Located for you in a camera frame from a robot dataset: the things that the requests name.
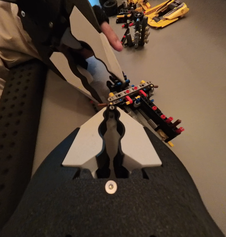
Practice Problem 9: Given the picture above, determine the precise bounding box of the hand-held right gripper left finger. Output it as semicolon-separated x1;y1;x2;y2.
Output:
62;108;108;178

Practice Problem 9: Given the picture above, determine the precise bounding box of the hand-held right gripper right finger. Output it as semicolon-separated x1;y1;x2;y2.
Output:
115;107;163;174

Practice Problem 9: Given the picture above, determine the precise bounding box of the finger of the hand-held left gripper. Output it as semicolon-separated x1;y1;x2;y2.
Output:
49;52;104;105
69;6;125;84

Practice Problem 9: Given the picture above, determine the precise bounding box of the black grey toy brick chassis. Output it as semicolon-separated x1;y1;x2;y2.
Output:
90;74;185;147

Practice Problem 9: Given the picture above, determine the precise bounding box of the black toy brick engine assembly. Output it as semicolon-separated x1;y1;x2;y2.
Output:
121;12;150;49

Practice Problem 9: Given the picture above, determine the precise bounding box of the person's left forearm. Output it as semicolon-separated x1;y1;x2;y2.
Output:
0;0;42;68

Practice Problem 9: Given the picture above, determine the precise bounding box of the grey desk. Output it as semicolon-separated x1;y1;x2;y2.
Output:
31;0;226;237

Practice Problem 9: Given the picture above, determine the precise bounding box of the person's left hand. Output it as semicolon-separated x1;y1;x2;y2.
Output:
101;22;123;52

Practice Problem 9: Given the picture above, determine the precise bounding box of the black toy tyre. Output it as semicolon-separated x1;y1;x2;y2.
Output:
103;0;118;17

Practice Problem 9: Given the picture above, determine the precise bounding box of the yellow black toy brick subassembly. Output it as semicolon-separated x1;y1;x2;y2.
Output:
116;0;151;28

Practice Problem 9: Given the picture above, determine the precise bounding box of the dark perforated panel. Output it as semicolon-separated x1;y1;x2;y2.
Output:
0;59;48;234

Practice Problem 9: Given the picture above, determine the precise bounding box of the large yellow toy car panel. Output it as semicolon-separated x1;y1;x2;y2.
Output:
143;0;189;28

